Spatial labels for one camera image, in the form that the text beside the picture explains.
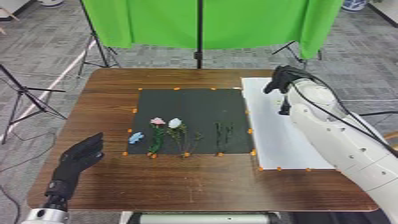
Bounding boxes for blue and white vase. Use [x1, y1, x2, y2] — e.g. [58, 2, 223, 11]
[38, 0, 66, 8]
[342, 0, 372, 14]

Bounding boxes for black cable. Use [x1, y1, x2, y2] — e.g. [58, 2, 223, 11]
[290, 73, 398, 155]

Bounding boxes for white flower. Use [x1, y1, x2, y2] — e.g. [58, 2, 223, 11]
[166, 117, 193, 155]

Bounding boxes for pink flower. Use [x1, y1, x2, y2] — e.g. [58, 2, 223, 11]
[146, 116, 169, 155]

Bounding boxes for black tripod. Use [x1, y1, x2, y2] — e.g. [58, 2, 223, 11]
[0, 64, 70, 145]

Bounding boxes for black upright pole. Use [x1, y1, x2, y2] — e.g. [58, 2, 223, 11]
[193, 0, 207, 70]

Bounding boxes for pale grey bar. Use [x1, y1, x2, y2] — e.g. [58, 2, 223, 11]
[120, 210, 281, 224]

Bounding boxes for white sheet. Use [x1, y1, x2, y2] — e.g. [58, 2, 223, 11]
[241, 76, 342, 171]

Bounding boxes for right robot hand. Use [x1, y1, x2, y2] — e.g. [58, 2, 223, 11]
[264, 65, 317, 95]

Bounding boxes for green sprig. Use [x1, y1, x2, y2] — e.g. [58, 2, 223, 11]
[225, 121, 237, 148]
[187, 130, 207, 152]
[214, 122, 228, 154]

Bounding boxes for black stand legs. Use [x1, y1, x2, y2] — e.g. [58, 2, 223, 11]
[271, 40, 326, 65]

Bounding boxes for dark mat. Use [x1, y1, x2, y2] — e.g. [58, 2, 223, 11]
[127, 87, 258, 156]

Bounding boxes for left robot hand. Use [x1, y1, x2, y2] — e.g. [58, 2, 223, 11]
[43, 132, 107, 202]

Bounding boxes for blue flower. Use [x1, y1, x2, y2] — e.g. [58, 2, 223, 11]
[127, 131, 146, 145]

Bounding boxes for black light stand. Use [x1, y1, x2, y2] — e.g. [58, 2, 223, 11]
[77, 0, 123, 78]

